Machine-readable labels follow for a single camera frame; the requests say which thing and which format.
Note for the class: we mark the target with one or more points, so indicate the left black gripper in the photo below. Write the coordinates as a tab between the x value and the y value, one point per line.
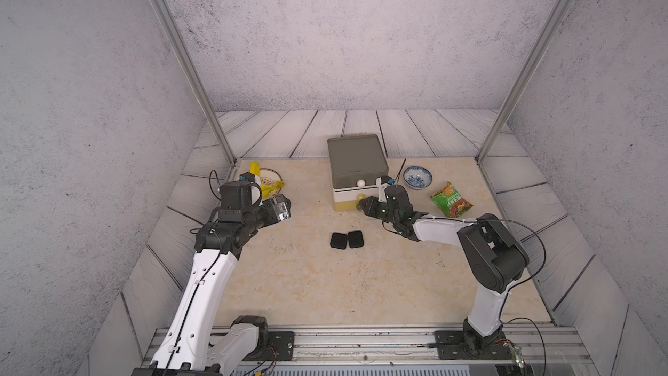
272	215

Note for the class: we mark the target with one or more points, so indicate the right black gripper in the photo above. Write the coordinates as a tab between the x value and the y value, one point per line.
369	209

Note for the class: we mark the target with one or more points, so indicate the black brooch box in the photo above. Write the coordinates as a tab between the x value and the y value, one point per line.
339	241
356	239

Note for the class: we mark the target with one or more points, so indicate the three-tier drawer cabinet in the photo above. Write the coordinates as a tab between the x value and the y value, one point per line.
357	163

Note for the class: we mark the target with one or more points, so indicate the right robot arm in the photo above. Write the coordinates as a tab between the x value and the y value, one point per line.
496	259

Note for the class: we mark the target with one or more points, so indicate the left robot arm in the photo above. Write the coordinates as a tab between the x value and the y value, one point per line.
187	348

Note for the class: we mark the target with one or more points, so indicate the white plate with green rim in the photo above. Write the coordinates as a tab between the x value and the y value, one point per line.
271	177

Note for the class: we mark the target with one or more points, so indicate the yellow plastic banana bunch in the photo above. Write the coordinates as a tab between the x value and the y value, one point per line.
269	185

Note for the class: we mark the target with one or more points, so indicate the blue white ceramic bowl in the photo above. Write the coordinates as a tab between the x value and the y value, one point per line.
417	177

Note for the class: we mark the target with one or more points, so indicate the green snack packet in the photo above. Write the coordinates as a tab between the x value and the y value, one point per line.
450	202

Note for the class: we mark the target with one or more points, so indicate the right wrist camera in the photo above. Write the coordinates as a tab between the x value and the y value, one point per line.
382	184

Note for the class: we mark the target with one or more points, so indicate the left metal frame post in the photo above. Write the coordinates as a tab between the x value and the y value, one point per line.
169	26

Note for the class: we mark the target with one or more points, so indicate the metal frame post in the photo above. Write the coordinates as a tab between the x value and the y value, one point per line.
169	26
555	18

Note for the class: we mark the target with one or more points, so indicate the aluminium mounting rail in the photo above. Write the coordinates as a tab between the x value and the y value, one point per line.
525	349

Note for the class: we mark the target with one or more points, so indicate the right metal frame post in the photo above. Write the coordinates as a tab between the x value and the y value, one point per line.
555	18

